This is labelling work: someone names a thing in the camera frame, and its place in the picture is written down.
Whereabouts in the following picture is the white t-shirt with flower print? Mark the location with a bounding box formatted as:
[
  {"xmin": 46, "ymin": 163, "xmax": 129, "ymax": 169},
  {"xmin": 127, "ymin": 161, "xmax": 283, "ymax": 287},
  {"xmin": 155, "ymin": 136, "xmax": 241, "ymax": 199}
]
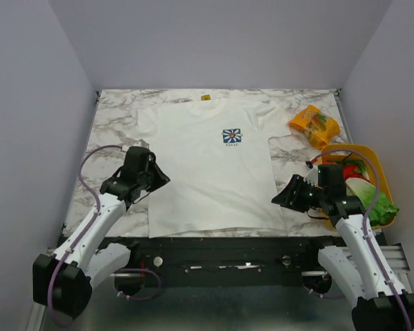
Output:
[{"xmin": 130, "ymin": 99, "xmax": 290, "ymax": 237}]

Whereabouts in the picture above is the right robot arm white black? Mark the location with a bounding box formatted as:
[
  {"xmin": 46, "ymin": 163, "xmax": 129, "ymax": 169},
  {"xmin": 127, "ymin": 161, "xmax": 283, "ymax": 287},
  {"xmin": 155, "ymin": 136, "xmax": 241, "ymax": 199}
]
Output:
[{"xmin": 272, "ymin": 164, "xmax": 414, "ymax": 330}]

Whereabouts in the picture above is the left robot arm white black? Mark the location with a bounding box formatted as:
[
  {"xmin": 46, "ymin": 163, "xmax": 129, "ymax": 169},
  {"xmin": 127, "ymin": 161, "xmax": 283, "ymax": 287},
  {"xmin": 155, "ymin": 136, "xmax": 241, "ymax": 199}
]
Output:
[{"xmin": 32, "ymin": 146, "xmax": 170, "ymax": 321}]

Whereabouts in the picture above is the toy red chili pepper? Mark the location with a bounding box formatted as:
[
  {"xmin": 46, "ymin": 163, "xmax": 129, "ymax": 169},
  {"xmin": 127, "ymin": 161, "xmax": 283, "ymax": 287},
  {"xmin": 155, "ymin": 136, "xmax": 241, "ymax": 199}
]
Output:
[{"xmin": 343, "ymin": 164, "xmax": 357, "ymax": 179}]

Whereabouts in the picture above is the toy green onion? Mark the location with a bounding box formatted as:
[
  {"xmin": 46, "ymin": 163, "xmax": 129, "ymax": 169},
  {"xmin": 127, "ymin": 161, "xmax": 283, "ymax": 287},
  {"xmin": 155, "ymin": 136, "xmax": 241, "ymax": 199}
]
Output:
[{"xmin": 342, "ymin": 154, "xmax": 368, "ymax": 174}]

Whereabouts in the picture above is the yellow plastic basket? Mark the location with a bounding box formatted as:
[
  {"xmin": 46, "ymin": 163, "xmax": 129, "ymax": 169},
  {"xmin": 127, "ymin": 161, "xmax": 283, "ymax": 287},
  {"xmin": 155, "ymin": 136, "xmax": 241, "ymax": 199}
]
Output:
[{"xmin": 315, "ymin": 144, "xmax": 396, "ymax": 229}]

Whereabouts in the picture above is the orange candy bag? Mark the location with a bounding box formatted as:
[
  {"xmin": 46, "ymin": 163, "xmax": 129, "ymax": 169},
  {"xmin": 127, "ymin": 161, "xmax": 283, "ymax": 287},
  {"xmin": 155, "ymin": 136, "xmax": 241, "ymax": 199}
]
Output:
[{"xmin": 288, "ymin": 105, "xmax": 340, "ymax": 150}]

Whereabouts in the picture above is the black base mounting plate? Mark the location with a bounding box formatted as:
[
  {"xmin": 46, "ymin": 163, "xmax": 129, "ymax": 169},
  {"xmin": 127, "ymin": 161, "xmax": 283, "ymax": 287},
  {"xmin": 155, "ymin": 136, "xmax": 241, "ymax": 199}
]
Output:
[{"xmin": 58, "ymin": 236, "xmax": 346, "ymax": 288}]

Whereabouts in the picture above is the toy napa cabbage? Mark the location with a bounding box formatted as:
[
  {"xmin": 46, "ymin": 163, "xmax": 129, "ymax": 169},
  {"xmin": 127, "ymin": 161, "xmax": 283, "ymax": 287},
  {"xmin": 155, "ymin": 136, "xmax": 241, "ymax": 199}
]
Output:
[{"xmin": 346, "ymin": 177, "xmax": 400, "ymax": 227}]

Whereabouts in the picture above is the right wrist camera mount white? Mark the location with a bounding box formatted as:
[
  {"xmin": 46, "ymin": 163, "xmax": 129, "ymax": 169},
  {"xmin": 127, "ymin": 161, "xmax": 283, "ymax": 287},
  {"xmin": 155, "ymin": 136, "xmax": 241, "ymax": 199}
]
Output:
[{"xmin": 304, "ymin": 168, "xmax": 319, "ymax": 187}]

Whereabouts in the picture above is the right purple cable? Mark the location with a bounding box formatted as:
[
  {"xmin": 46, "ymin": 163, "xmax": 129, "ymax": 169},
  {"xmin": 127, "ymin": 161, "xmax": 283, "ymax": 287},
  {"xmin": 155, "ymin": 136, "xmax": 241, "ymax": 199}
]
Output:
[{"xmin": 305, "ymin": 148, "xmax": 413, "ymax": 331}]

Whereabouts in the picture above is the aluminium rail frame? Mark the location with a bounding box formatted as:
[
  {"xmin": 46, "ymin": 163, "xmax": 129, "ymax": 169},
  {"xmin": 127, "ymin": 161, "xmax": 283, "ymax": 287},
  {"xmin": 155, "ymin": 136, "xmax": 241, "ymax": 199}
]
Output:
[{"xmin": 26, "ymin": 243, "xmax": 414, "ymax": 331}]

